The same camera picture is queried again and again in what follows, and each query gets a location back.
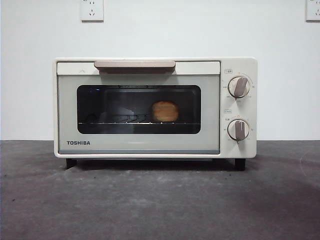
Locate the golden brown bread roll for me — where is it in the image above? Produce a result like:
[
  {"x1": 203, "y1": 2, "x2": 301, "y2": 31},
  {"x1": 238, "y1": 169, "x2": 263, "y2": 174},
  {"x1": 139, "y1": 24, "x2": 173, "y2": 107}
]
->
[{"x1": 151, "y1": 100, "x2": 180, "y2": 123}]

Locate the oven door with beige handle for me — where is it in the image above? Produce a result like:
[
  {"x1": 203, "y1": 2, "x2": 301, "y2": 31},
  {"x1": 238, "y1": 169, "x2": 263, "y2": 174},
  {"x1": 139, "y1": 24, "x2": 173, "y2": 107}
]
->
[{"x1": 56, "y1": 59, "x2": 221, "y2": 155}]

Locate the round beige oven knob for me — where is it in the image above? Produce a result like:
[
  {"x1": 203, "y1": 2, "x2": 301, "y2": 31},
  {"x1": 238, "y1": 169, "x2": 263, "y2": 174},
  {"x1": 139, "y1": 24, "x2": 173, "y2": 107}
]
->
[
  {"x1": 227, "y1": 119, "x2": 250, "y2": 141},
  {"x1": 228, "y1": 76, "x2": 252, "y2": 99}
]

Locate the cream white toaster oven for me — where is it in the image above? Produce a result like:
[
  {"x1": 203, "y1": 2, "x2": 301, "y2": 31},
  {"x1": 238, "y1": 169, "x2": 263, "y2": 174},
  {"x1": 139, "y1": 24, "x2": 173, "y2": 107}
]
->
[{"x1": 52, "y1": 57, "x2": 258, "y2": 172}]

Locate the metal wire oven rack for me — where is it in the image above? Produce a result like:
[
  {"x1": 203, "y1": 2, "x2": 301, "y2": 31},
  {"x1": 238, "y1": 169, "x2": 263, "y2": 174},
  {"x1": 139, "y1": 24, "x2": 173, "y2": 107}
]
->
[{"x1": 78, "y1": 114, "x2": 201, "y2": 125}]

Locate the white wall socket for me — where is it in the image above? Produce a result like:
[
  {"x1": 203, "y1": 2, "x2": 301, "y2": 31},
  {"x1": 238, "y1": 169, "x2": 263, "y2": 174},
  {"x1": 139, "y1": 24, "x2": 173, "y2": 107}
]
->
[
  {"x1": 305, "y1": 0, "x2": 320, "y2": 23},
  {"x1": 80, "y1": 0, "x2": 104, "y2": 23}
]

